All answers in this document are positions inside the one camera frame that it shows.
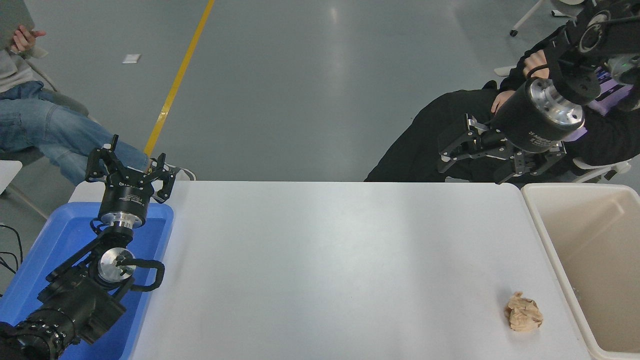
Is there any person's left hand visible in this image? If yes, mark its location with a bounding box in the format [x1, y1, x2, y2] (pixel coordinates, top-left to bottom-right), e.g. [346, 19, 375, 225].
[523, 49, 550, 80]

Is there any large pale bin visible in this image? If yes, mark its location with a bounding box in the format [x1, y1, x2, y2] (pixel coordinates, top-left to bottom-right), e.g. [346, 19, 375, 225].
[521, 183, 640, 360]

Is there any tan paper ball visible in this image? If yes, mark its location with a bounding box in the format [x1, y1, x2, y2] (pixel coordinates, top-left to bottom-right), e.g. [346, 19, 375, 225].
[504, 291, 544, 332]

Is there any grey laptop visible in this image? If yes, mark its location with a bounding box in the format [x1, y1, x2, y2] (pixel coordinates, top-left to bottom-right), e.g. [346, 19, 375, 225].
[0, 0, 36, 51]

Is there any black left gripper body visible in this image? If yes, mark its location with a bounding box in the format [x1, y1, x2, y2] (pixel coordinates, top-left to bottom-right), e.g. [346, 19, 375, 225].
[98, 169, 157, 221]

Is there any person's right hand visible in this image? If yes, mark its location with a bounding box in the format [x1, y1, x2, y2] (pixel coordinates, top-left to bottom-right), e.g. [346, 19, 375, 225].
[491, 90, 516, 114]

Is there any person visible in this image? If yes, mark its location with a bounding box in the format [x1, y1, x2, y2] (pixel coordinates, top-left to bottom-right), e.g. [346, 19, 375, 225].
[0, 25, 197, 187]
[364, 27, 640, 183]

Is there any black floor cable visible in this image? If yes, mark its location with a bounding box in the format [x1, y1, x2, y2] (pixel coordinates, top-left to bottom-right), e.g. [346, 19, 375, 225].
[0, 224, 24, 276]

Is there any white wheeled chair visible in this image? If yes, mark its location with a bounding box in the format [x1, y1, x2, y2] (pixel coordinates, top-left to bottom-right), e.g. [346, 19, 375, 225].
[509, 0, 587, 37]

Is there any blue plastic tray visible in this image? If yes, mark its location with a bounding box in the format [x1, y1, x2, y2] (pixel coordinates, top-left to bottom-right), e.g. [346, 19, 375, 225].
[0, 201, 175, 360]

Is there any white chair armrest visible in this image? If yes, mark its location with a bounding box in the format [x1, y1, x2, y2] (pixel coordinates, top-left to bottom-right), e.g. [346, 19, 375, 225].
[572, 157, 634, 184]

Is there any white side table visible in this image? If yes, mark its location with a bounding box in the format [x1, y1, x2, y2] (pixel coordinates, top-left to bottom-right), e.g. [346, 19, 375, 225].
[0, 160, 24, 196]

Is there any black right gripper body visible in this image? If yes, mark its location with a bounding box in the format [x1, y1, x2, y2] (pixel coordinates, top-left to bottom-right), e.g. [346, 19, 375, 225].
[492, 80, 584, 154]

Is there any person's hand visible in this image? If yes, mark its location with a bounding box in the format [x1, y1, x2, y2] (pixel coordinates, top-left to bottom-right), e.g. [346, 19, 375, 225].
[9, 26, 46, 54]

